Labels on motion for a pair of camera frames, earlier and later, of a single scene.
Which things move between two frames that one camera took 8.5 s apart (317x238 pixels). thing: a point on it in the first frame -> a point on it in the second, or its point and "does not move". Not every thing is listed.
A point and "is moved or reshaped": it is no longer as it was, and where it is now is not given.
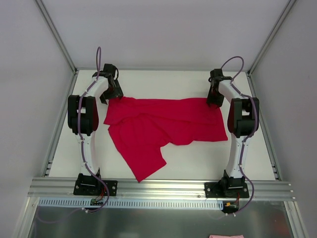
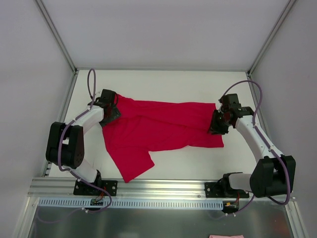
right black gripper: (214, 98) -> (216, 123)
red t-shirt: (138, 127) is moved or reshaped
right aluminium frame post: (282, 18) does not move
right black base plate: (226, 190) does not move
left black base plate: (93, 187) does not move
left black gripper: (114, 92) -> (112, 115)
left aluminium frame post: (56, 35) does not move
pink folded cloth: (226, 236) does not move
